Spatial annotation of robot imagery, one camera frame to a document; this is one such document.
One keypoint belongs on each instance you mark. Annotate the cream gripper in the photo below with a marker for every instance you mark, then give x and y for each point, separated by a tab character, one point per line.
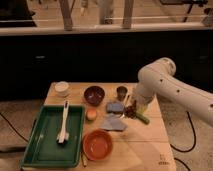
139	108

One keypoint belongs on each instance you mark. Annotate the dark red grape bunch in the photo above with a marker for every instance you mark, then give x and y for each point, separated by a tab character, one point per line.
130	111

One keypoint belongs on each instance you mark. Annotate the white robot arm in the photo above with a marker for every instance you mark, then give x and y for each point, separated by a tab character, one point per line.
158	78

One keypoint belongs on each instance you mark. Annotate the purple bowl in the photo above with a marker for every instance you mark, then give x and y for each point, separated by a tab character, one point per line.
94	95

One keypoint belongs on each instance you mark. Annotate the orange bowl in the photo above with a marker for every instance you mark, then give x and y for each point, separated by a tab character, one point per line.
97	145

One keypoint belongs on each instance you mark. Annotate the dark metal cup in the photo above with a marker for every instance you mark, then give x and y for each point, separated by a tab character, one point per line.
121	93

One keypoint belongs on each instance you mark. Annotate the blue sponge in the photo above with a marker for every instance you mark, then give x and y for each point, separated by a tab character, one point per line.
114	107

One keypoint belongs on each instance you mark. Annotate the grey blue cloth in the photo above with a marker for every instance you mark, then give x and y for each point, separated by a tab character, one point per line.
113	123

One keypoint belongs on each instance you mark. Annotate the orange fruit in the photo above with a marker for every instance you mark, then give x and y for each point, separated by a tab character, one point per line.
91	114

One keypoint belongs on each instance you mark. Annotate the white small cup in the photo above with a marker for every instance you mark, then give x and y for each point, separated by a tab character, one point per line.
62	88

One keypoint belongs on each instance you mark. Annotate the green plastic tray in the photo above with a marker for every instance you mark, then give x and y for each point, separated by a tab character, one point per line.
43	150

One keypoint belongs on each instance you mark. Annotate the green handled scoop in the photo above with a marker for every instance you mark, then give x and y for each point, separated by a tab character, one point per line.
142	118

